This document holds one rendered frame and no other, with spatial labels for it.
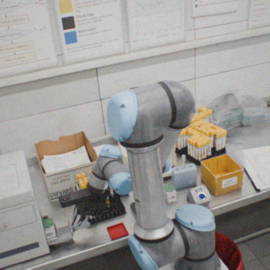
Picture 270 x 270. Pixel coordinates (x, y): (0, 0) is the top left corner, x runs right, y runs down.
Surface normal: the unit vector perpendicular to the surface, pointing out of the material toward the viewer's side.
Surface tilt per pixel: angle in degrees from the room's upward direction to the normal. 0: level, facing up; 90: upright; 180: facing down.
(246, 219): 0
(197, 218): 9
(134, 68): 90
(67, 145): 87
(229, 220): 0
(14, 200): 89
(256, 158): 0
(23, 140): 90
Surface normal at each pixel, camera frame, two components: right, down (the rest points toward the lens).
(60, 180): 0.34, 0.39
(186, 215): 0.01, -0.92
